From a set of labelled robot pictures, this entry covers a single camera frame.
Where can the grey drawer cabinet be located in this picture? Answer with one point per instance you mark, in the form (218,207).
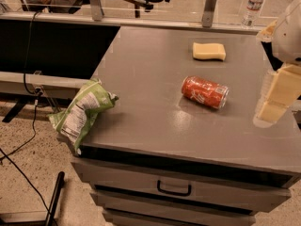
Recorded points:
(235,168)

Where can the metal rail bracket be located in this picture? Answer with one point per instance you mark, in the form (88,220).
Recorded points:
(96,10)
(208,13)

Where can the metal rail bracket left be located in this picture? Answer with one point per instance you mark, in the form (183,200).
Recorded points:
(96,10)

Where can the metal rail bracket middle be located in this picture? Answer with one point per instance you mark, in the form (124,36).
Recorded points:
(208,13)

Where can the yellow sponge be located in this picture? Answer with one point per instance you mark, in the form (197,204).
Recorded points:
(206,51)

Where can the black stand leg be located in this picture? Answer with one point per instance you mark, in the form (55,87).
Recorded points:
(37,218)

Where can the clear plastic water bottle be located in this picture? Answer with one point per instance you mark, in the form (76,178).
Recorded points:
(253,8)

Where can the black drawer handle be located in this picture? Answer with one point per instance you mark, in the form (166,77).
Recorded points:
(174,190)

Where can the red coke can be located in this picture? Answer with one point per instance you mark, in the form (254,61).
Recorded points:
(204,91)

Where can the green chip bag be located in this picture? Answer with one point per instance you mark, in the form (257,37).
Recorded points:
(75,122)

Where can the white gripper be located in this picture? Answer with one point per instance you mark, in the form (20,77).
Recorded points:
(289,37)

